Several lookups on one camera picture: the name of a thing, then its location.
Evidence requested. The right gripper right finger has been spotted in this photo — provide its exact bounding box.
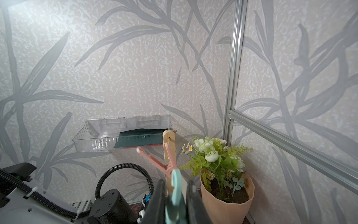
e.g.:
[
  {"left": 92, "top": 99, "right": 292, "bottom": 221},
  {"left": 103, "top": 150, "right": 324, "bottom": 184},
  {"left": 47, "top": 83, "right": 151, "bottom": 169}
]
[{"left": 186, "top": 179, "right": 213, "bottom": 224}]

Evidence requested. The pink clothespin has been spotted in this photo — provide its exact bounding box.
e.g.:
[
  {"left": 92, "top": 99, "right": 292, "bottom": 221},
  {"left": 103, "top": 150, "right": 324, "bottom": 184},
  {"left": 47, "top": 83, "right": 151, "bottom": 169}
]
[{"left": 136, "top": 142, "right": 179, "bottom": 178}]

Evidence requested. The teal clothespin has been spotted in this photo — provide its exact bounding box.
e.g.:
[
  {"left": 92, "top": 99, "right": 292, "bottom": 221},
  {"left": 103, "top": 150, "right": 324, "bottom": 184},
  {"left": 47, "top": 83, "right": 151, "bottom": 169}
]
[{"left": 165, "top": 169, "right": 187, "bottom": 224}]

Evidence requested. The wooden string rack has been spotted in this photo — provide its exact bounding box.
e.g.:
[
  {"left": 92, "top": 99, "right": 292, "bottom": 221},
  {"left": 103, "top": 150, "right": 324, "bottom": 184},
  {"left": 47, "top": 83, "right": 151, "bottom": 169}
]
[{"left": 163, "top": 129, "right": 177, "bottom": 195}]

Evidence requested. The potted flower plant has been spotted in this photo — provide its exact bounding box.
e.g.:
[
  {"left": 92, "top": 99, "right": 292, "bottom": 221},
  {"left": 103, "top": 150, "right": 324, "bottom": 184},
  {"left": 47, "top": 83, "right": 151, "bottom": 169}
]
[{"left": 181, "top": 136, "right": 255, "bottom": 224}]

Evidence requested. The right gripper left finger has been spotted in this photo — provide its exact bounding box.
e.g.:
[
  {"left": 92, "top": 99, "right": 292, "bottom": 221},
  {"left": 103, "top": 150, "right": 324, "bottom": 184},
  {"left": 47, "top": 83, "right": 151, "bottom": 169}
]
[{"left": 141, "top": 179, "right": 166, "bottom": 224}]

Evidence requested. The clear plastic wall shelf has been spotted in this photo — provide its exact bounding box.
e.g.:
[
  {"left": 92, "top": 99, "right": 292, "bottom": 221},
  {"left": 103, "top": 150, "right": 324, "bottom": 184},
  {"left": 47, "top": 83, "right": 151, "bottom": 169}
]
[{"left": 72, "top": 115, "right": 172, "bottom": 152}]

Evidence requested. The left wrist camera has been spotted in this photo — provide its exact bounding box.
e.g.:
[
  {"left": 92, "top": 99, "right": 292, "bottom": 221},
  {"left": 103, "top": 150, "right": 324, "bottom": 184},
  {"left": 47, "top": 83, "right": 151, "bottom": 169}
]
[{"left": 137, "top": 193, "right": 152, "bottom": 224}]

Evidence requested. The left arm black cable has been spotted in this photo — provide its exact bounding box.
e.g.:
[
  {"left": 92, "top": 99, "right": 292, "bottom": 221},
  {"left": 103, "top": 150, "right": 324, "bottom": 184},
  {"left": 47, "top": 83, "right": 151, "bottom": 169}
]
[{"left": 94, "top": 163, "right": 155, "bottom": 200}]

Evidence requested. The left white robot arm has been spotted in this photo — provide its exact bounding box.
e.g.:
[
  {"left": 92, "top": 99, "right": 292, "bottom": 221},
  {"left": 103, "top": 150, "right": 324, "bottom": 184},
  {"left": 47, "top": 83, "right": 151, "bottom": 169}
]
[{"left": 1, "top": 163, "right": 137, "bottom": 224}]

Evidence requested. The green mat in shelf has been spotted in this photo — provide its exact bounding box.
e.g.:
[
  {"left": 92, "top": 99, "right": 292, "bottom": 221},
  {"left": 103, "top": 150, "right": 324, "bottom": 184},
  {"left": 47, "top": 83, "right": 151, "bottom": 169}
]
[{"left": 114, "top": 128, "right": 167, "bottom": 148}]

